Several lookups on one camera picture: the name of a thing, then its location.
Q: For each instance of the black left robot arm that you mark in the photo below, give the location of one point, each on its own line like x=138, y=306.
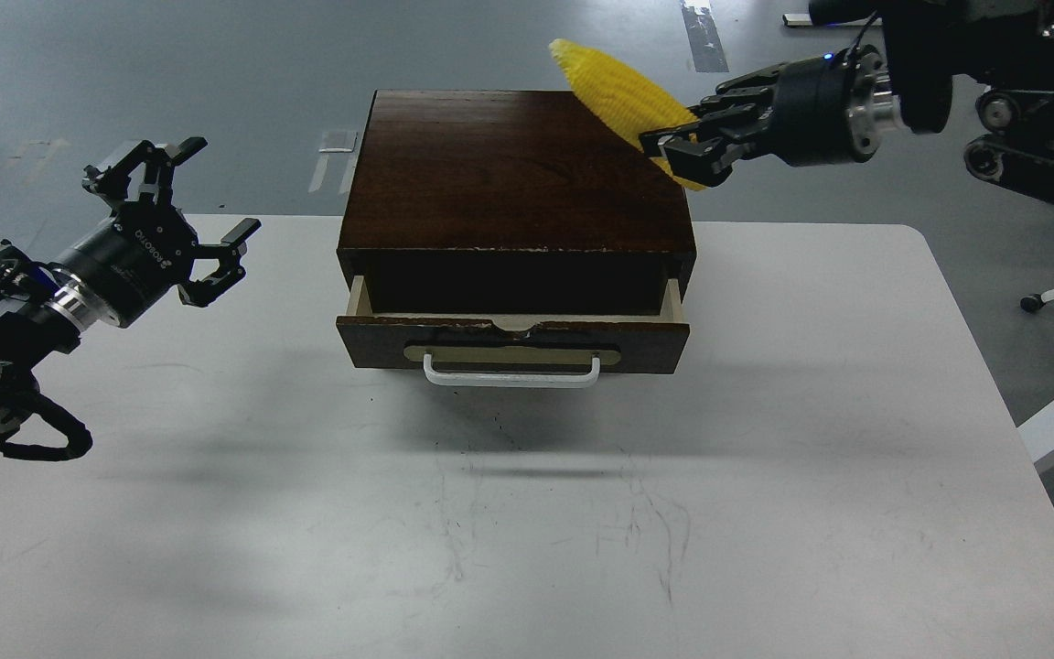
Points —
x=43, y=311

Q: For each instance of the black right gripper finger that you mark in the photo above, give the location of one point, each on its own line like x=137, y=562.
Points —
x=749, y=99
x=702, y=153

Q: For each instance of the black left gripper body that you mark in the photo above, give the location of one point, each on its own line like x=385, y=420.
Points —
x=131, y=260

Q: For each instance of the wooden drawer with white handle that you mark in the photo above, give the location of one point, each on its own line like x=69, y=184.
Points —
x=513, y=350

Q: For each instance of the white table foot bar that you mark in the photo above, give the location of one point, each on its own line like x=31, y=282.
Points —
x=797, y=20

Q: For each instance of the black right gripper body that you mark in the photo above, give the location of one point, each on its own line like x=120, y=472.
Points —
x=823, y=109

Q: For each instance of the yellow corn cob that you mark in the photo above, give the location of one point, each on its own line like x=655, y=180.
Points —
x=626, y=102

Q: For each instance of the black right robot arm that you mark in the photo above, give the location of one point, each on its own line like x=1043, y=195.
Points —
x=1008, y=46

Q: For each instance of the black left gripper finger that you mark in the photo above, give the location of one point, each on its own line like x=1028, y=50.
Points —
x=227, y=254
x=136, y=180

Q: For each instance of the dark wooden drawer cabinet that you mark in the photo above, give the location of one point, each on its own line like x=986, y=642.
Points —
x=509, y=202

